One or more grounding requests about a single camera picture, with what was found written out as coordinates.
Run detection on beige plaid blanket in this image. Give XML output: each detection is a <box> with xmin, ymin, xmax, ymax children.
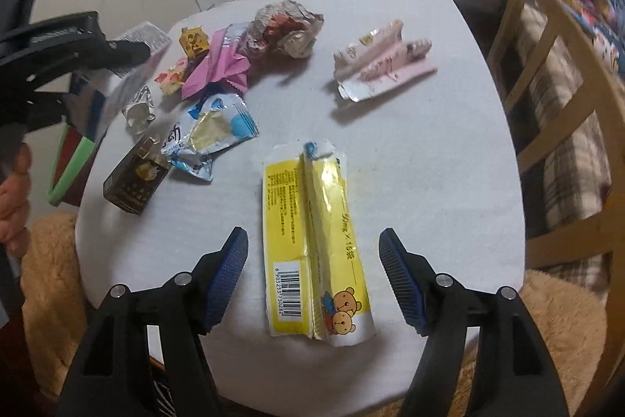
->
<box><xmin>512</xmin><ymin>2</ymin><xmax>611</xmax><ymax>222</ymax></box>

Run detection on person's left hand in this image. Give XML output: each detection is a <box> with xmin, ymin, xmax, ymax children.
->
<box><xmin>0</xmin><ymin>143</ymin><xmax>34</xmax><ymax>258</ymax></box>

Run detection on small silver foil wrapper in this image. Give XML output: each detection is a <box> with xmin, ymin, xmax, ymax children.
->
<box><xmin>121</xmin><ymin>86</ymin><xmax>157</xmax><ymax>134</ymax></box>

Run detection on white foam table sheet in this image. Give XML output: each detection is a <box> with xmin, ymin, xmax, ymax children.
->
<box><xmin>75</xmin><ymin>0</ymin><xmax>528</xmax><ymax>413</ymax></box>

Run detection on blue and white wrapper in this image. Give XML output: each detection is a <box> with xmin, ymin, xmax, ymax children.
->
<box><xmin>166</xmin><ymin>95</ymin><xmax>259</xmax><ymax>183</ymax></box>

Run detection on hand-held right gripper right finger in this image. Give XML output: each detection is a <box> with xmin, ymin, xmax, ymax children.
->
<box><xmin>378</xmin><ymin>227</ymin><xmax>570</xmax><ymax>417</ymax></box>

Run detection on wooden chair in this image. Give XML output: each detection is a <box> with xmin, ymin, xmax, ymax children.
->
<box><xmin>488</xmin><ymin>0</ymin><xmax>625</xmax><ymax>417</ymax></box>

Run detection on pink and white wrapper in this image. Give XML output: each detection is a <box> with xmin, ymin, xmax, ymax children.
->
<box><xmin>333</xmin><ymin>20</ymin><xmax>438</xmax><ymax>102</ymax></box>

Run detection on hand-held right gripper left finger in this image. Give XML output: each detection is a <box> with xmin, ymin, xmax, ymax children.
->
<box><xmin>57</xmin><ymin>226</ymin><xmax>250</xmax><ymax>417</ymax></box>

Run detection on white printed carton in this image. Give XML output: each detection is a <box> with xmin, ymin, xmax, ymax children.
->
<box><xmin>68</xmin><ymin>21</ymin><xmax>173</xmax><ymax>139</ymax></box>

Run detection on small dark brown box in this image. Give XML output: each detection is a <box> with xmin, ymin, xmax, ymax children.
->
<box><xmin>102</xmin><ymin>136</ymin><xmax>173</xmax><ymax>215</ymax></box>

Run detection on green rimmed red bin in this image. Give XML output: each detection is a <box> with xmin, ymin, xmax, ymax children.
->
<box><xmin>47</xmin><ymin>124</ymin><xmax>103</xmax><ymax>209</ymax></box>

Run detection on yellow chocolate bar wrapper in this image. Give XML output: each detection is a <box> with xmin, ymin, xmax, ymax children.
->
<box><xmin>179</xmin><ymin>26</ymin><xmax>212</xmax><ymax>60</ymax></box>

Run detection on yellow bear print wrapper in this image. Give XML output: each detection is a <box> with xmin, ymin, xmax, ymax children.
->
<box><xmin>261</xmin><ymin>141</ymin><xmax>376</xmax><ymax>348</ymax></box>

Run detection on colourful printed blanket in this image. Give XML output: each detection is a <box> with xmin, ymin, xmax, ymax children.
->
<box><xmin>561</xmin><ymin>0</ymin><xmax>625</xmax><ymax>73</ymax></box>

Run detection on strawberry print wrapper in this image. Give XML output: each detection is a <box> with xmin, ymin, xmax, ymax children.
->
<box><xmin>154</xmin><ymin>58</ymin><xmax>191</xmax><ymax>95</ymax></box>

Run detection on tan fluffy cushion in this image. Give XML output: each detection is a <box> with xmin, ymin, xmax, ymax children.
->
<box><xmin>20</xmin><ymin>212</ymin><xmax>164</xmax><ymax>398</ymax></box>
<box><xmin>381</xmin><ymin>268</ymin><xmax>611</xmax><ymax>417</ymax></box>

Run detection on crumpled silver foil wrapper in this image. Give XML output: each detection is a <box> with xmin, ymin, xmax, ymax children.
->
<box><xmin>244</xmin><ymin>2</ymin><xmax>324</xmax><ymax>59</ymax></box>

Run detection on pink snack wrapper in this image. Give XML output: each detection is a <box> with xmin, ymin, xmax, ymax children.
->
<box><xmin>182</xmin><ymin>22</ymin><xmax>255</xmax><ymax>100</ymax></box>

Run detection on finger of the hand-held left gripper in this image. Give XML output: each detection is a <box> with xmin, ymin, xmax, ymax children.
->
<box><xmin>63</xmin><ymin>11</ymin><xmax>153</xmax><ymax>78</ymax></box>
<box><xmin>28</xmin><ymin>89</ymin><xmax>70</xmax><ymax>132</ymax></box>

